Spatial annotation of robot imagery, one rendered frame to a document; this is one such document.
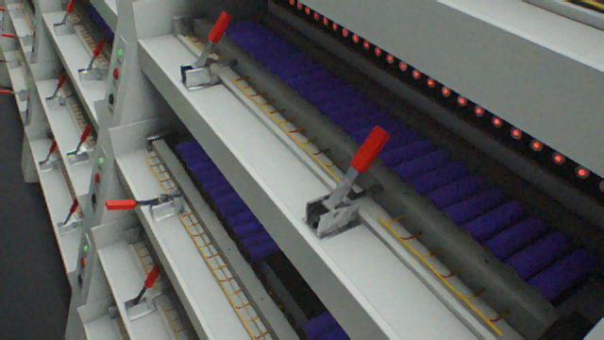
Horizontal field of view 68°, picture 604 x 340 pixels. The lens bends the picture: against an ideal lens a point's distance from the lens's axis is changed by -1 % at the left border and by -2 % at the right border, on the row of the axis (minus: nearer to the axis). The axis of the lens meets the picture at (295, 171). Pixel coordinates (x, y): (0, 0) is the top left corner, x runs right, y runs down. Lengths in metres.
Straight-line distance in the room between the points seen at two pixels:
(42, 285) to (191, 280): 0.76
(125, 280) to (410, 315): 0.58
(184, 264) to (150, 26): 0.33
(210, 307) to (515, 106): 0.39
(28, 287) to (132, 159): 0.61
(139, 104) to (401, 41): 0.50
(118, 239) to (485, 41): 0.73
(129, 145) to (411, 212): 0.51
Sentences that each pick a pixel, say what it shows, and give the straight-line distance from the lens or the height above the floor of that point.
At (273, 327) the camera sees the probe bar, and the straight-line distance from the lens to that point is 0.49.
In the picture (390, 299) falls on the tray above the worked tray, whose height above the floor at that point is 0.73.
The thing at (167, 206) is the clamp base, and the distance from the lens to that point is 0.63.
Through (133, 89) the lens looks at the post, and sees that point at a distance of 0.72.
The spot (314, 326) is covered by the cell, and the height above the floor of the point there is 0.58.
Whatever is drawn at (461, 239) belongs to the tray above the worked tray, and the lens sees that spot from 0.35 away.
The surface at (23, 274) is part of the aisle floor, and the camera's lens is 1.32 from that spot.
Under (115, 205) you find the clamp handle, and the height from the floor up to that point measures 0.56.
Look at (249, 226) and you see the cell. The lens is 0.59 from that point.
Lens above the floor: 0.91
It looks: 26 degrees down
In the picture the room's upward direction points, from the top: 22 degrees clockwise
